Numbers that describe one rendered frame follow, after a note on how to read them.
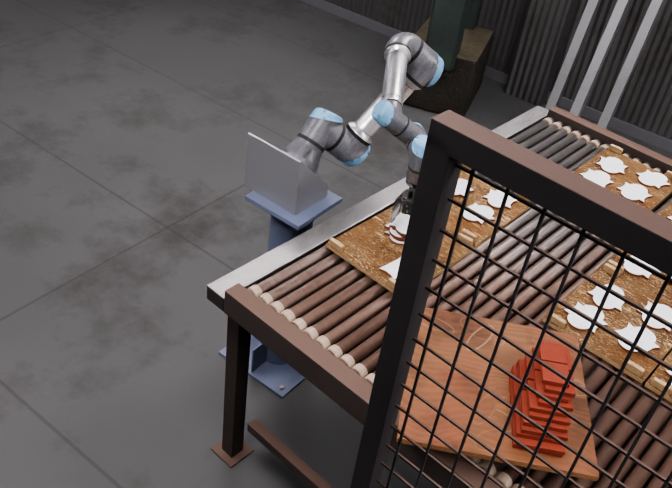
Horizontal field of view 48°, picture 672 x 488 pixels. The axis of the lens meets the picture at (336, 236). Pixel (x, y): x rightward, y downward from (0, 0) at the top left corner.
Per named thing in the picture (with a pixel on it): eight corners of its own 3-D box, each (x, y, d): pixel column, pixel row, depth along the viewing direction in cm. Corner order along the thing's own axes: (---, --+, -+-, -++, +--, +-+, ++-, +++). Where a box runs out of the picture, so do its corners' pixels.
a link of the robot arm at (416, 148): (433, 133, 250) (439, 146, 243) (427, 161, 257) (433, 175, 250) (410, 132, 249) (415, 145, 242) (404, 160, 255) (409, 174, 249)
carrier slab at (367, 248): (325, 246, 264) (325, 243, 263) (399, 205, 290) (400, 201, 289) (402, 300, 247) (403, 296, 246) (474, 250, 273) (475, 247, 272)
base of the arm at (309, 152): (274, 148, 282) (289, 125, 282) (289, 161, 296) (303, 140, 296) (306, 166, 276) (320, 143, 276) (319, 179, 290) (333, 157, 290)
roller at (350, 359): (330, 370, 225) (332, 359, 222) (620, 159, 348) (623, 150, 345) (342, 380, 223) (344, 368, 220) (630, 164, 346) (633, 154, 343)
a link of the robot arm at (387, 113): (401, 12, 271) (389, 108, 242) (422, 31, 277) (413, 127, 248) (378, 30, 279) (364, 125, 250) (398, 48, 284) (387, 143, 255)
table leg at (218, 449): (210, 449, 302) (215, 288, 250) (233, 432, 310) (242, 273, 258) (230, 468, 296) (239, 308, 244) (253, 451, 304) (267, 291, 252)
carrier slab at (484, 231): (399, 204, 290) (399, 200, 289) (459, 168, 316) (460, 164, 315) (475, 248, 274) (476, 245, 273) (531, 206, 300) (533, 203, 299)
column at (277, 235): (218, 353, 343) (224, 194, 290) (274, 311, 368) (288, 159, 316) (282, 398, 327) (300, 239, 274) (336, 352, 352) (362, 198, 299)
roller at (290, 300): (261, 316, 240) (262, 305, 237) (562, 132, 363) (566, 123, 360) (271, 325, 237) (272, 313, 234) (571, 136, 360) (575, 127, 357)
